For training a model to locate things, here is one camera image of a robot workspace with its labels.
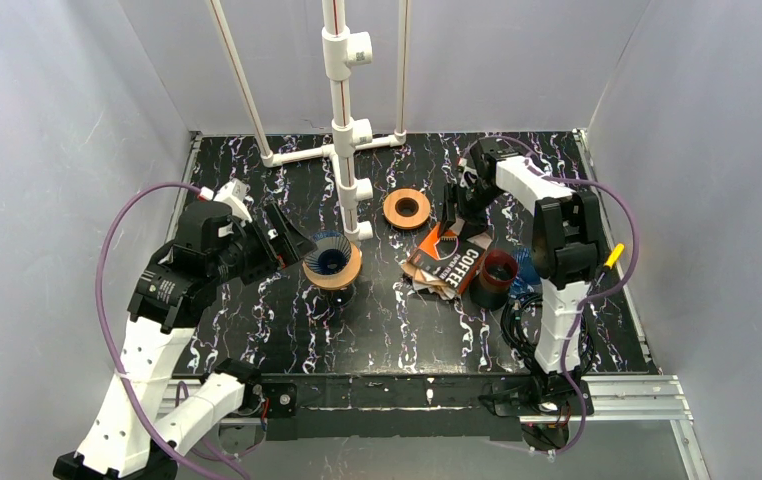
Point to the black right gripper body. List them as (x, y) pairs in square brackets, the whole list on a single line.
[(463, 201)]

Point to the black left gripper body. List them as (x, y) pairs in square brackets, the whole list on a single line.
[(274, 235)]

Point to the blue glass dripper cone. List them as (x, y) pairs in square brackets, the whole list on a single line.
[(332, 253)]

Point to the wooden ring dripper holder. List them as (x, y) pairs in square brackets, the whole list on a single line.
[(342, 279)]

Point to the orange coffee filter package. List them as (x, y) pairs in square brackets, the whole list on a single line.
[(445, 264)]

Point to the red and black carafe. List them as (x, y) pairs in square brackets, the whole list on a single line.
[(490, 289)]

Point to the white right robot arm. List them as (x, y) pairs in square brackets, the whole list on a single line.
[(567, 244)]

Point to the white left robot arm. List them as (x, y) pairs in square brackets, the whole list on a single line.
[(182, 279)]

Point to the clear glass brown cup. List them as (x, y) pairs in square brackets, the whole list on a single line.
[(339, 298)]

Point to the yellow marker pen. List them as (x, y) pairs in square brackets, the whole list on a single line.
[(614, 256)]

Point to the white PVC pipe stand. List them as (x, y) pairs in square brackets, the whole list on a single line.
[(343, 50)]

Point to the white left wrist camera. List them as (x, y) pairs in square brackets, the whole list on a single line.
[(233, 194)]

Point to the aluminium frame rail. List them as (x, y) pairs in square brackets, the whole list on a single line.
[(316, 406)]

